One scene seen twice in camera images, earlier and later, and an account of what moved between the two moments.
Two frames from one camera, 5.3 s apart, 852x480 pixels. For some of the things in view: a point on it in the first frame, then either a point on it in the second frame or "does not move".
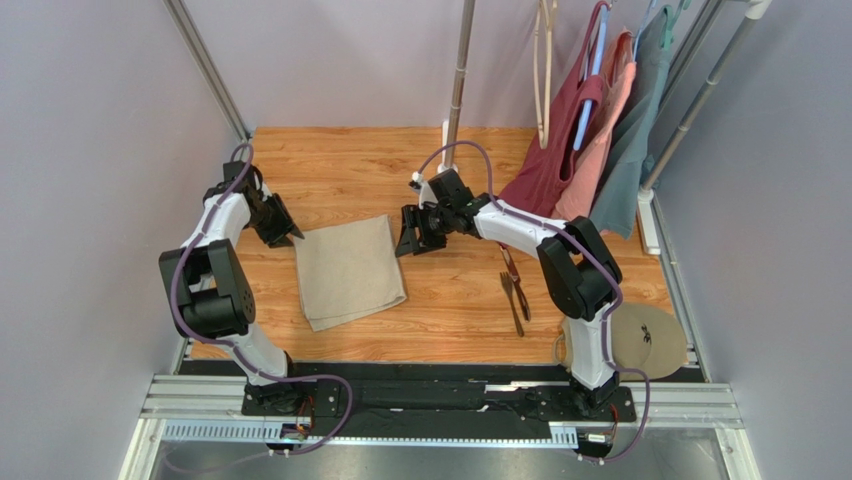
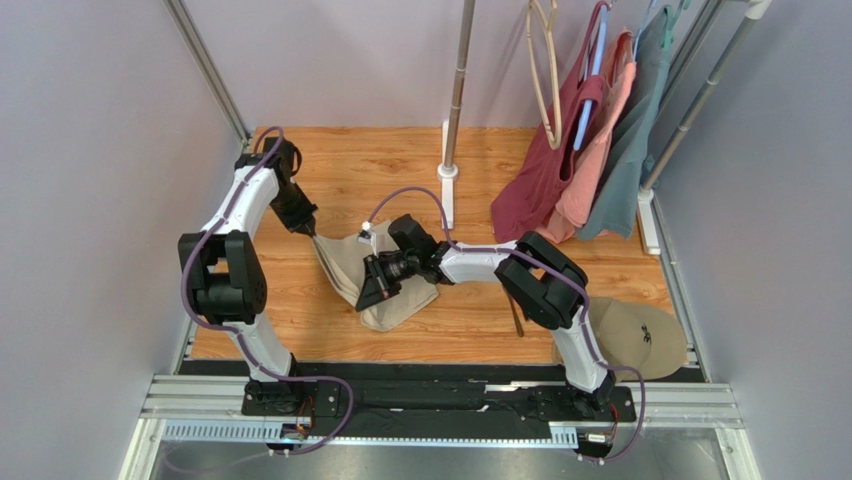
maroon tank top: (539, 177) does not move
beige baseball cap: (643, 336) does not move
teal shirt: (618, 205) does not move
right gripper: (421, 226) → (380, 280)
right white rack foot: (644, 198) does not move
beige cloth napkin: (346, 270) → (412, 296)
